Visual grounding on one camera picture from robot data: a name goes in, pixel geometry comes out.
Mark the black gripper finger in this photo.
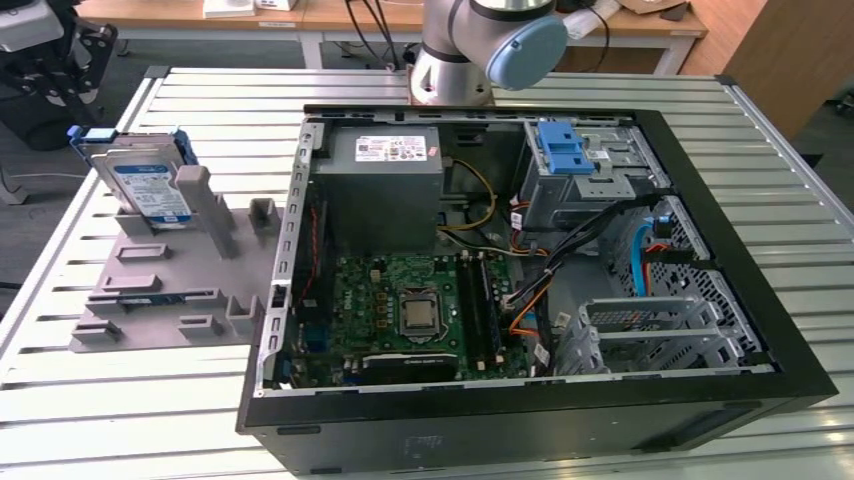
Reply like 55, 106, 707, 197
62, 23, 119, 121
0, 59, 63, 120

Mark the silver CPU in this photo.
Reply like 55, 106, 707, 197
405, 297, 442, 331

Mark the black chair base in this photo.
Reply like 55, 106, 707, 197
824, 87, 854, 119

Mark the long black RAM module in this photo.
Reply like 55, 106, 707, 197
477, 252, 510, 369

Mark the metal disk bay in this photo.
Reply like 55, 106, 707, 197
557, 297, 762, 376

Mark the grey metal stand foot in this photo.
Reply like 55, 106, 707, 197
0, 149, 32, 206

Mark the black mesh waste bin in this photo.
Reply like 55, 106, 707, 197
0, 49, 87, 151

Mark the yellow wire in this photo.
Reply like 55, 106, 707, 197
437, 157, 499, 234

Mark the coloured disk power wire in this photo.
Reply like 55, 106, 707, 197
643, 242, 713, 269

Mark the blue data wire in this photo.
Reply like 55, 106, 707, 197
630, 215, 674, 301

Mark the wooden cabinet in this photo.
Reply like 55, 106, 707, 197
679, 0, 854, 146

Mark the CPU socket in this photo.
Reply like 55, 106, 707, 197
397, 284, 449, 344

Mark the green motherboard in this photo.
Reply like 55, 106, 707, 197
279, 252, 535, 389

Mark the wooden desk white frame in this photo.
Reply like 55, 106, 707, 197
66, 0, 326, 71
303, 0, 709, 76

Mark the grey plastic parts rack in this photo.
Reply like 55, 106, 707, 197
70, 167, 287, 355

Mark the black cable bundle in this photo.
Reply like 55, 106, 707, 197
499, 192, 669, 311

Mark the blue plastic drive latch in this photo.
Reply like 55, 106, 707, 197
535, 121, 597, 176

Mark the orange wire bundle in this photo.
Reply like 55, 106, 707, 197
506, 292, 559, 344

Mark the metal optical drive cage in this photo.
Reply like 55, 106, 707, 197
519, 119, 669, 234

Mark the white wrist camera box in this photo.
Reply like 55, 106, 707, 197
0, 0, 67, 53

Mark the black graphics card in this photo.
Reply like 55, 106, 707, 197
359, 352, 462, 386

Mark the brown cardboard piece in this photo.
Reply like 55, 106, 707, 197
617, 0, 689, 21

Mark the hard disk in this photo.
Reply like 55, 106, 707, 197
68, 127, 202, 234

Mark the black PC case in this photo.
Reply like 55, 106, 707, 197
236, 103, 841, 476

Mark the grey power supply unit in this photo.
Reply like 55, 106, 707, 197
312, 124, 446, 256

